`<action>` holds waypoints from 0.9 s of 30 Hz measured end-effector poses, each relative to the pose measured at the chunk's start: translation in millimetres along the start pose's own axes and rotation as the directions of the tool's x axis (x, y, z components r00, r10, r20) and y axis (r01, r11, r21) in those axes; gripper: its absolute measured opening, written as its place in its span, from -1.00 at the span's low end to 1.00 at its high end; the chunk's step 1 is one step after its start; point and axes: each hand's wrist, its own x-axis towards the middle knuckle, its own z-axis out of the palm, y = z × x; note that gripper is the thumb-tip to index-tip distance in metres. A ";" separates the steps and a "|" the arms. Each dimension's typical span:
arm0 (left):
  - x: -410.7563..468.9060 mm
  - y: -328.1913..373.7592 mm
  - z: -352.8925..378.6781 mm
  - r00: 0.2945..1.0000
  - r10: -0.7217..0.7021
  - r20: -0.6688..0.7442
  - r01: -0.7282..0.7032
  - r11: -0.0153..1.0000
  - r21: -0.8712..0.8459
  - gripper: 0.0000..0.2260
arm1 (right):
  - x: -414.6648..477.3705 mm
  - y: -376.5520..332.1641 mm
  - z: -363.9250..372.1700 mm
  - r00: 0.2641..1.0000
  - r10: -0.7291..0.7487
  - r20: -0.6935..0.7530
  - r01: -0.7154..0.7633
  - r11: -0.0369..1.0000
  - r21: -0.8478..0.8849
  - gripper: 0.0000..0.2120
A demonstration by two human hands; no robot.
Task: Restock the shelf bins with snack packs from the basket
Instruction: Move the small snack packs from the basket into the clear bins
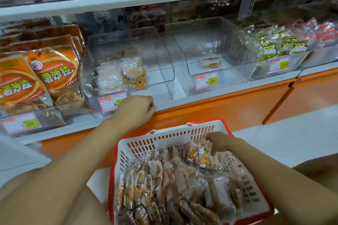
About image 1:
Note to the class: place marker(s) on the person's right hand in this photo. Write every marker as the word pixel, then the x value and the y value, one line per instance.
pixel 222 141

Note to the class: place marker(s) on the person's left hand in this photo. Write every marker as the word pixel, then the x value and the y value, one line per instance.
pixel 134 112

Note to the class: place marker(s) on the white red-rimmed shopping basket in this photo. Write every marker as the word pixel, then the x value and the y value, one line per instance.
pixel 126 148

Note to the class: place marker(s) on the row of clear snacks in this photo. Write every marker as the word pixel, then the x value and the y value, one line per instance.
pixel 120 74

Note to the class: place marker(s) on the pile of small brown snacks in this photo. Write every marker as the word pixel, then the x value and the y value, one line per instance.
pixel 174 185

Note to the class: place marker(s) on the stack of orange packets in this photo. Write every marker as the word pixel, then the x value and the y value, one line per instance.
pixel 24 82

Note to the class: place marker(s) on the person's right forearm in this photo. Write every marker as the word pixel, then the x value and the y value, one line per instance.
pixel 295 185

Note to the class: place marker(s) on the person's left forearm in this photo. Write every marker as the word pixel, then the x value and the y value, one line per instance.
pixel 53 180

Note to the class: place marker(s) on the small yellow wrapped snack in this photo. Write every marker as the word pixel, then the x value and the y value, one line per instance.
pixel 210 62

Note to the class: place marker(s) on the orange shelf base panel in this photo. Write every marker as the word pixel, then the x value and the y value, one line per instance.
pixel 295 95

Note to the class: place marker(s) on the person's right leg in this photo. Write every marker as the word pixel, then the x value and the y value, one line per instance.
pixel 317 174

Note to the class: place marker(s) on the yellow hamster snack packets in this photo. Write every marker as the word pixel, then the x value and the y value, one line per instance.
pixel 274 40

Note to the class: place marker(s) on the white yellow price tag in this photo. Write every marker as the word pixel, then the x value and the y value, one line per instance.
pixel 206 80
pixel 21 123
pixel 112 102
pixel 279 64

